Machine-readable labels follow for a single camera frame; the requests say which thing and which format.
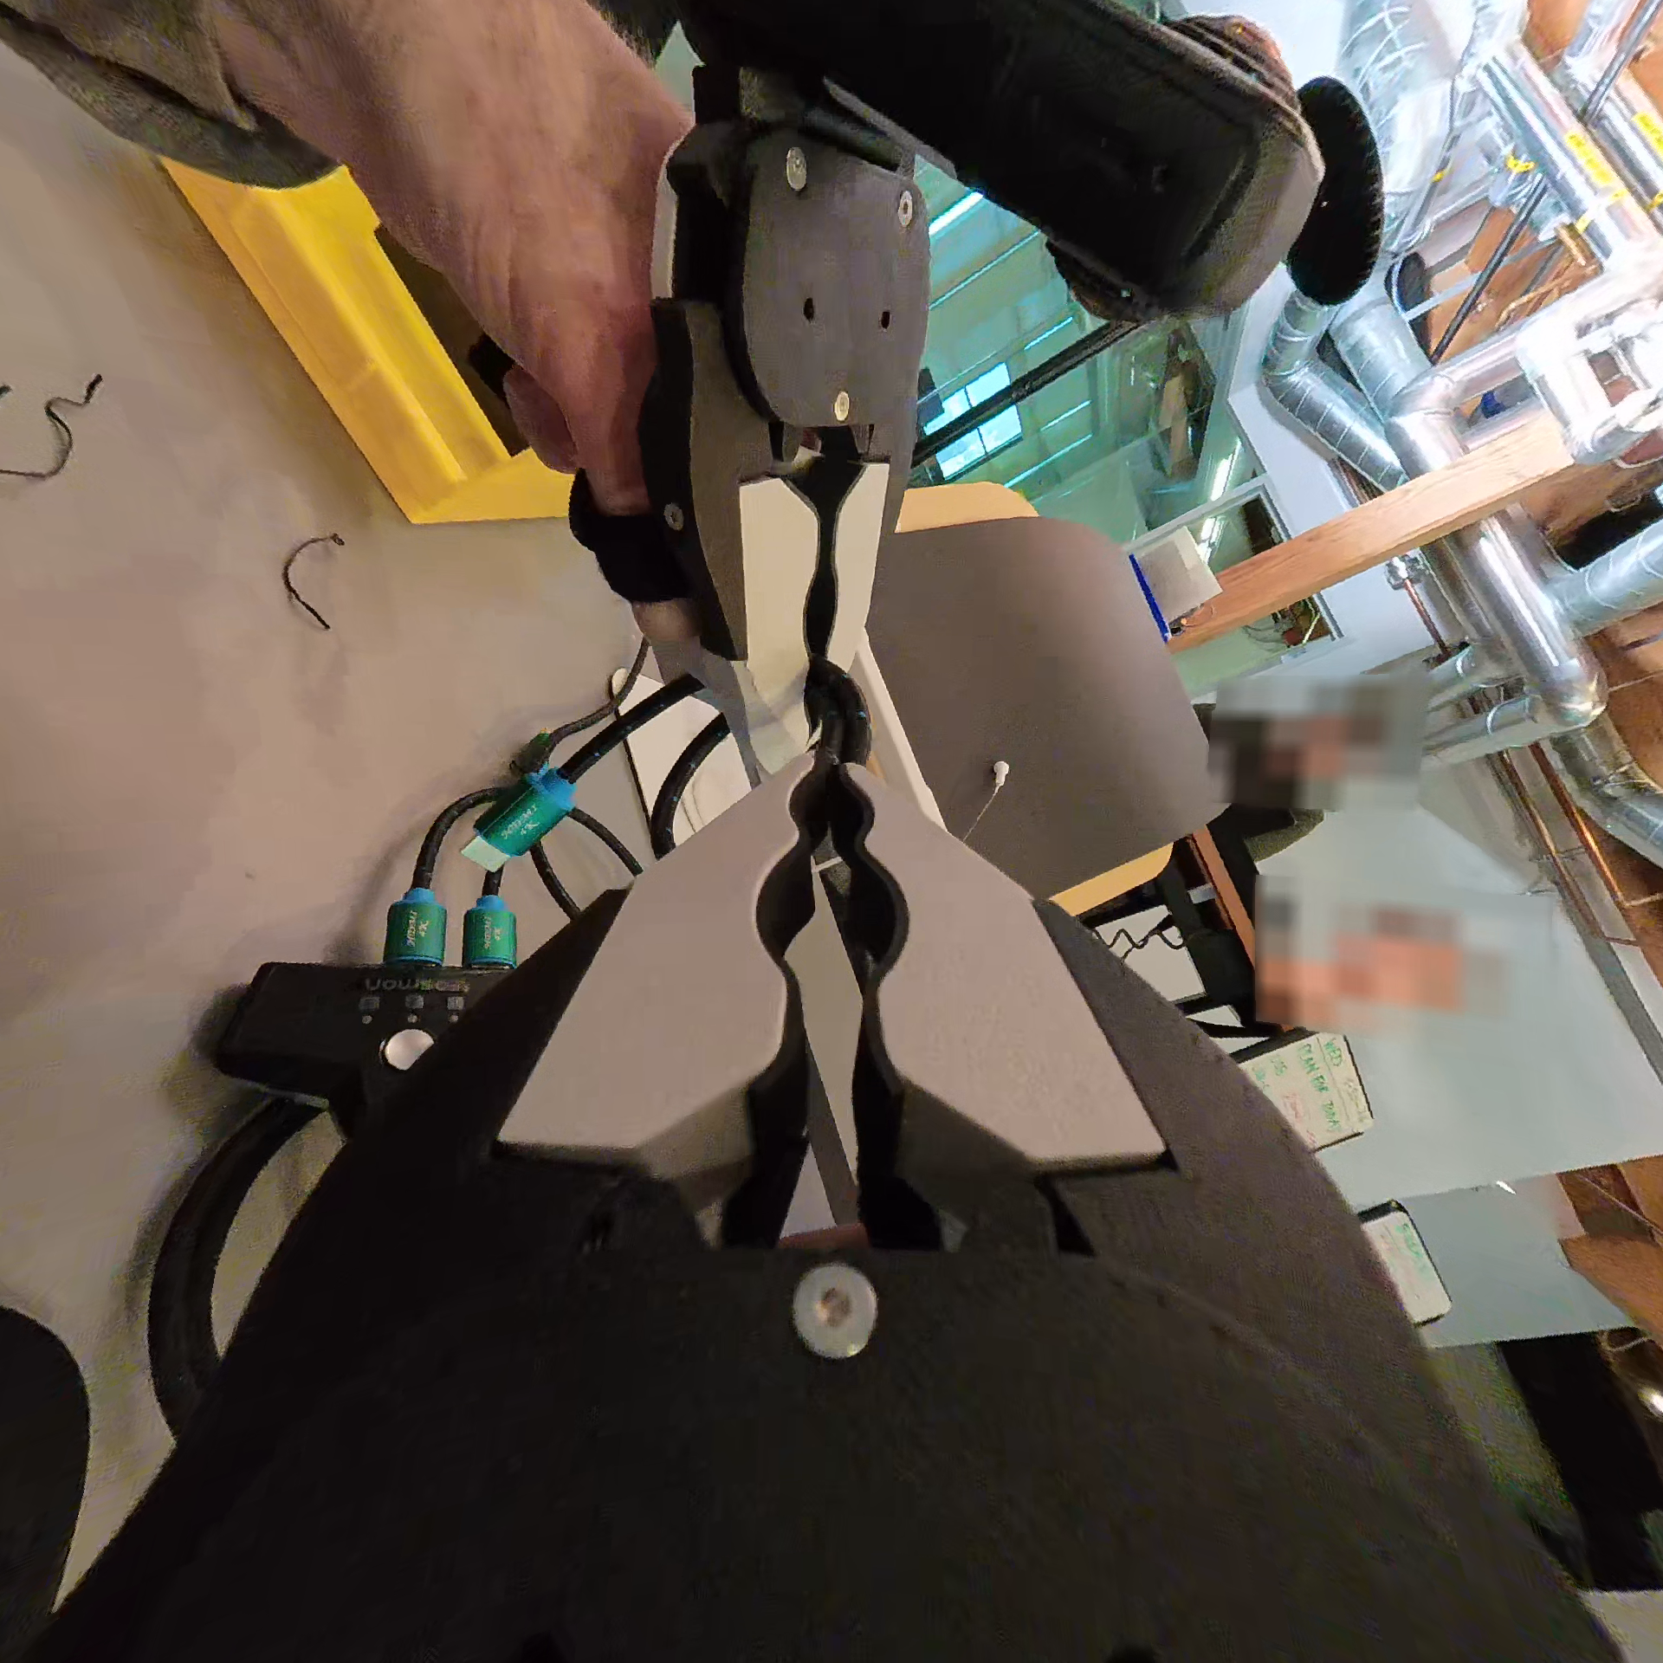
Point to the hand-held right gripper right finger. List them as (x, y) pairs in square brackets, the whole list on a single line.
[(997, 1029)]

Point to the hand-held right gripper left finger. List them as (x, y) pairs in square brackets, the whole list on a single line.
[(653, 1029)]

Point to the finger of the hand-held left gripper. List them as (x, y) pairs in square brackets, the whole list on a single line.
[(874, 546), (776, 561)]

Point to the person's left forearm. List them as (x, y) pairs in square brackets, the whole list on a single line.
[(155, 78)]

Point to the person's left hand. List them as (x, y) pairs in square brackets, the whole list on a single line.
[(493, 187)]

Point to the black board with wooden edge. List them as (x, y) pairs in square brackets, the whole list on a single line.
[(1038, 704)]

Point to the whiteboard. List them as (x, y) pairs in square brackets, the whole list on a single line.
[(1409, 1270), (1325, 1086)]

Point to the wooden top desk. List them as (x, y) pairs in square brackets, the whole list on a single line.
[(1353, 546)]

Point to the yellow plastic bin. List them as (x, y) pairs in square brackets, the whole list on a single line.
[(341, 341)]

